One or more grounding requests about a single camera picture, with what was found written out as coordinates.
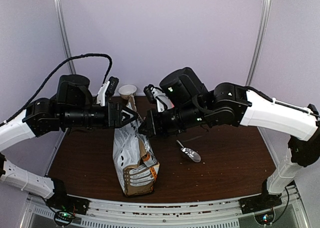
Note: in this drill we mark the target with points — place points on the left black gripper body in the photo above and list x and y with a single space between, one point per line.
112 123

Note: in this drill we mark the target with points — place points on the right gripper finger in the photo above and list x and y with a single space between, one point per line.
144 130
147 122

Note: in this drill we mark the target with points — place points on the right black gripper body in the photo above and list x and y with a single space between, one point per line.
161 128

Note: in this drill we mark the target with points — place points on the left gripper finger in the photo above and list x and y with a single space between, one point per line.
127 119
127 112

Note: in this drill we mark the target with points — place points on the pet food bag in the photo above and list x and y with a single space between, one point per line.
135 163

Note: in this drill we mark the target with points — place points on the metal scoop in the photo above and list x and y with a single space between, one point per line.
188 152

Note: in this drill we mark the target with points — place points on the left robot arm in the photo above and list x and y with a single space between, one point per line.
72 106

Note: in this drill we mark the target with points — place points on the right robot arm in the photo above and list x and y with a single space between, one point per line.
188 103

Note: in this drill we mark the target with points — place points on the white patterned ceramic bowl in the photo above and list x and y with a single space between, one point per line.
127 91

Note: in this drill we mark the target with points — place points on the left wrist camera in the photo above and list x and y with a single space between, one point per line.
106 91

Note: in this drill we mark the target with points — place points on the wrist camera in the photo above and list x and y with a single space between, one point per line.
156 96
106 91

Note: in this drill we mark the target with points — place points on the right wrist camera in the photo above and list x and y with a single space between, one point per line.
156 96

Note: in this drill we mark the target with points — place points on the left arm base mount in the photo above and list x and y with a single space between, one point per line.
68 203

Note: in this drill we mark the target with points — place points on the right aluminium frame post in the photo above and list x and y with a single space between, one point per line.
265 13

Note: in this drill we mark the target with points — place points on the aluminium frame post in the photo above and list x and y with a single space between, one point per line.
62 26
265 13

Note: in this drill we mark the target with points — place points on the front aluminium rail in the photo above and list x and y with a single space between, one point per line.
211 214

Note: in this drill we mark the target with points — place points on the left aluminium frame post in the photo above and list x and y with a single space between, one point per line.
62 26

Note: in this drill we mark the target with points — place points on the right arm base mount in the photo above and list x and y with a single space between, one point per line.
255 203

